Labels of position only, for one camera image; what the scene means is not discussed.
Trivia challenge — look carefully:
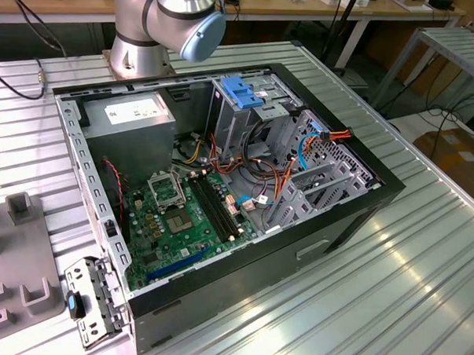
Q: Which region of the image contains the black stand pole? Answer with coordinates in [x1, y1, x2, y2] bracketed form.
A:
[319, 0, 359, 77]

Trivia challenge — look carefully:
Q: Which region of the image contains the grey square chipset chip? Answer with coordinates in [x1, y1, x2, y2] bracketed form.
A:
[164, 208, 196, 236]

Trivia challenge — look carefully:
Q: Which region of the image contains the green motherboard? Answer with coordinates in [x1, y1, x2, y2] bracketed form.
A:
[119, 167, 262, 297]

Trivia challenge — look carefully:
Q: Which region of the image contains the metal CPU socket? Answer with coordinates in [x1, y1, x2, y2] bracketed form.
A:
[145, 169, 188, 211]

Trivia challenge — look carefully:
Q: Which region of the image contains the short blue wire white plug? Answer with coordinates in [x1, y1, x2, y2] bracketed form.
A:
[235, 192, 277, 214]

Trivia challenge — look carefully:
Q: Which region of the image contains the black blue bracket latch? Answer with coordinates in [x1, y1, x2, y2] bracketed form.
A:
[64, 290, 87, 321]

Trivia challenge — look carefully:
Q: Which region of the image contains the blue SATA wire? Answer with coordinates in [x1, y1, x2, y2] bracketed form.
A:
[296, 120, 327, 173]

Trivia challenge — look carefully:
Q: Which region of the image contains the blue plastic drive latch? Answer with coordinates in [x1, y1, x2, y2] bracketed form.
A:
[219, 75, 266, 111]

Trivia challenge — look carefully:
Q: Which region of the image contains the silver disk bay cage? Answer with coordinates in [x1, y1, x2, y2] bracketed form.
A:
[264, 108, 384, 238]

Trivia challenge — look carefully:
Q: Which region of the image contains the black case fan red wire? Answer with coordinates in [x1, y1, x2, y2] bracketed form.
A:
[98, 158, 131, 236]

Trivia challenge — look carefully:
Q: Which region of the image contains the grey power supply unit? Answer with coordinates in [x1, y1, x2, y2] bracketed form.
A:
[79, 87, 178, 187]

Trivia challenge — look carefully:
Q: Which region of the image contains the silver expansion slot bracket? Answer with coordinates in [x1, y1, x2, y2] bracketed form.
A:
[61, 255, 134, 353]

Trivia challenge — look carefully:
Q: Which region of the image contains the brown cardboard box on floor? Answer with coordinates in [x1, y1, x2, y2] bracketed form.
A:
[411, 126, 474, 200]

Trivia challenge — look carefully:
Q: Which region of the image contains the metal slat side table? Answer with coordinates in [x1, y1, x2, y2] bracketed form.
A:
[371, 24, 474, 114]

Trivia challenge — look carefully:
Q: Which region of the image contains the black floor cable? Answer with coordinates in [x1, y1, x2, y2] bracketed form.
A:
[418, 75, 474, 161]

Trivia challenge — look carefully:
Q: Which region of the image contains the black RAM slot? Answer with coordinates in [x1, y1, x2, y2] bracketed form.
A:
[185, 174, 233, 243]
[197, 174, 246, 240]

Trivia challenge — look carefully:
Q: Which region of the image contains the orange black wire bundle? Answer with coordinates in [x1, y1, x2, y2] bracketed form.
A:
[207, 132, 299, 199]

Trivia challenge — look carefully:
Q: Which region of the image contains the wooden desk white frame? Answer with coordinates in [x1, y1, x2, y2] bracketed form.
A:
[0, 0, 468, 74]

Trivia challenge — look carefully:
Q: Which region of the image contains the silver optical drive cage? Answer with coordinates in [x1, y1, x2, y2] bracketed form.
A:
[204, 68, 305, 162]

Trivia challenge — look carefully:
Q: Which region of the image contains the black open PC case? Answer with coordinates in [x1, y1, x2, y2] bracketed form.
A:
[40, 53, 412, 355]

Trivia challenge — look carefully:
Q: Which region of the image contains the orange red power wire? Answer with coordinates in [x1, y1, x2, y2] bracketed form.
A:
[300, 125, 354, 152]

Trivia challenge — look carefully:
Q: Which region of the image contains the blue expansion slot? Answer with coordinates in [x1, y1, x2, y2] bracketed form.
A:
[145, 242, 211, 286]

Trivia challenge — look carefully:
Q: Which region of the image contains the grey parts rack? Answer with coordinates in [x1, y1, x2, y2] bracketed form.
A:
[0, 190, 70, 340]

